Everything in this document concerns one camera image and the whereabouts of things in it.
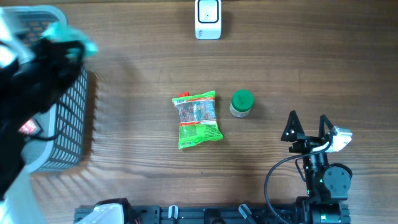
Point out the grey plastic basket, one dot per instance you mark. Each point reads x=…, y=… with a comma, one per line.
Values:
x=67, y=117

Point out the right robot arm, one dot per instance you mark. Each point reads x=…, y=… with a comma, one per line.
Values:
x=327, y=184

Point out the green candy bag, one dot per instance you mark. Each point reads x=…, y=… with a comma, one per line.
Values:
x=198, y=121

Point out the red Kleenex tissue pack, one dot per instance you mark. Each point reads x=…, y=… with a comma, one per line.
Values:
x=31, y=128

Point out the red coffee stick sachet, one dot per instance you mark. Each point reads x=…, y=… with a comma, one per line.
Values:
x=184, y=94

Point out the white barcode scanner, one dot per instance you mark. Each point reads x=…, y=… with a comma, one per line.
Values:
x=207, y=19

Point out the teal tissue pack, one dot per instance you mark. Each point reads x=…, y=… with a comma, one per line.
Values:
x=61, y=33

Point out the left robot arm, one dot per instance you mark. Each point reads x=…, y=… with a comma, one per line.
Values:
x=32, y=81

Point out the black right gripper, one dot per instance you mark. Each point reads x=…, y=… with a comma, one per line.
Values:
x=306, y=142

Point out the green lid jar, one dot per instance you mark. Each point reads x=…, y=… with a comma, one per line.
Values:
x=241, y=103

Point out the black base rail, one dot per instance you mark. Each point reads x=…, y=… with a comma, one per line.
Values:
x=243, y=213

